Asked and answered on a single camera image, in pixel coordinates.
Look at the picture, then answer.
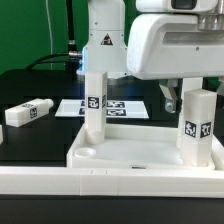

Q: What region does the white desk top tray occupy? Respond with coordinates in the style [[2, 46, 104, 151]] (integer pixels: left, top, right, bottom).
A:
[[67, 124, 224, 171]]

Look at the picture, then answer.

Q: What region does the white L-shaped fence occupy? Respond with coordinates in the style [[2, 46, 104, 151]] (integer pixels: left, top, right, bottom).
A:
[[0, 133, 224, 199]]

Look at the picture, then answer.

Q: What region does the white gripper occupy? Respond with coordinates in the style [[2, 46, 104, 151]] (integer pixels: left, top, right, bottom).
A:
[[127, 14, 224, 113]]

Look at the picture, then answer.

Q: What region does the black cable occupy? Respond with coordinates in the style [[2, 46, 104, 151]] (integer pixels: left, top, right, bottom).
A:
[[25, 0, 83, 71]]

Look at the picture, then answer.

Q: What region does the white marker sheet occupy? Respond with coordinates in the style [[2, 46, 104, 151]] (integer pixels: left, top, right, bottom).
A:
[[55, 99, 149, 119]]

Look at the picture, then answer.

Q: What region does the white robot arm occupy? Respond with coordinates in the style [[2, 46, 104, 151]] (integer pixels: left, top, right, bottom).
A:
[[78, 0, 224, 97]]

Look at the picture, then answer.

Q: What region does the white cable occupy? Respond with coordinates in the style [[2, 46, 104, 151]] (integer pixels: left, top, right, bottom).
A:
[[45, 0, 54, 71]]

